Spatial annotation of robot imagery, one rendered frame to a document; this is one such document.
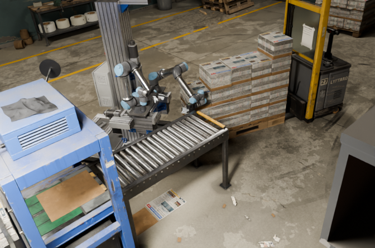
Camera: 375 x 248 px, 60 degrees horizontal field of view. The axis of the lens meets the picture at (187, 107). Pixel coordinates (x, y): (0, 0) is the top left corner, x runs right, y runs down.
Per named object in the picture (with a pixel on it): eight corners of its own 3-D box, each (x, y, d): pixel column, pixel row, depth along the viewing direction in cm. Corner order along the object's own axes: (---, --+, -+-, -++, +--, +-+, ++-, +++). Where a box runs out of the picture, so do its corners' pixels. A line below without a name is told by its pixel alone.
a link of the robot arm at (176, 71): (171, 67, 374) (196, 102, 373) (177, 63, 381) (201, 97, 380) (166, 72, 383) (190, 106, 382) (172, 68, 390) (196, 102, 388)
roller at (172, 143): (160, 134, 350) (159, 130, 348) (188, 154, 319) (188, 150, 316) (156, 135, 348) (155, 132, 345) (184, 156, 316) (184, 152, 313)
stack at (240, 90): (183, 135, 472) (178, 83, 429) (254, 115, 505) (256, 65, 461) (193, 150, 441) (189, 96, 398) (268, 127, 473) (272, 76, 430)
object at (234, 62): (219, 59, 432) (219, 58, 431) (238, 54, 440) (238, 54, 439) (231, 69, 402) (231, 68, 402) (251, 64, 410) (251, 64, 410)
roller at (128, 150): (129, 150, 330) (128, 146, 327) (155, 173, 298) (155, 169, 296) (124, 152, 327) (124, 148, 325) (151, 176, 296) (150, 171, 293)
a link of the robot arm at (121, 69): (138, 106, 369) (130, 62, 340) (128, 112, 359) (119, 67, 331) (131, 103, 376) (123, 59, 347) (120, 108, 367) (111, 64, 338)
